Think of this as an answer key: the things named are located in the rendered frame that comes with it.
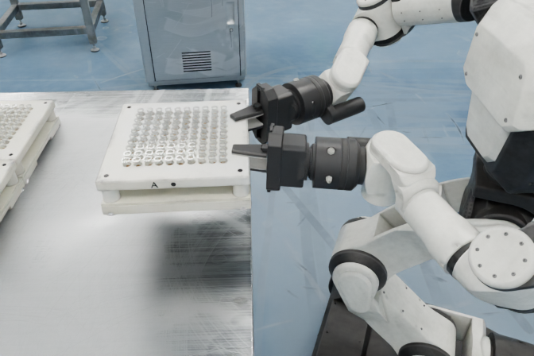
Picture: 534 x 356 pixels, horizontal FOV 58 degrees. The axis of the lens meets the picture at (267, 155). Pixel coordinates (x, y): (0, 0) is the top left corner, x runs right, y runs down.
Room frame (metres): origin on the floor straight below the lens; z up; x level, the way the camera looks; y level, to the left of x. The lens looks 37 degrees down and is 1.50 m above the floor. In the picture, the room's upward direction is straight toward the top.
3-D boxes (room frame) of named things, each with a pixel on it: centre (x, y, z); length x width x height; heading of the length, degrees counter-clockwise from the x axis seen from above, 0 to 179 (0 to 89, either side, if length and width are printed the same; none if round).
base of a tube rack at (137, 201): (0.71, 0.16, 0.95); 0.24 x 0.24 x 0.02; 3
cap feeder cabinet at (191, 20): (2.94, 0.47, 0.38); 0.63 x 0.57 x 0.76; 98
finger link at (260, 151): (0.66, 0.03, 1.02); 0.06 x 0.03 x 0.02; 85
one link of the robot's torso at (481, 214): (0.75, -0.50, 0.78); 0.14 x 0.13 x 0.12; 160
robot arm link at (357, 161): (0.66, -0.18, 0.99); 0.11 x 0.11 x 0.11; 85
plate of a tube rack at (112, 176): (0.71, 0.16, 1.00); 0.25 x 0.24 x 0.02; 3
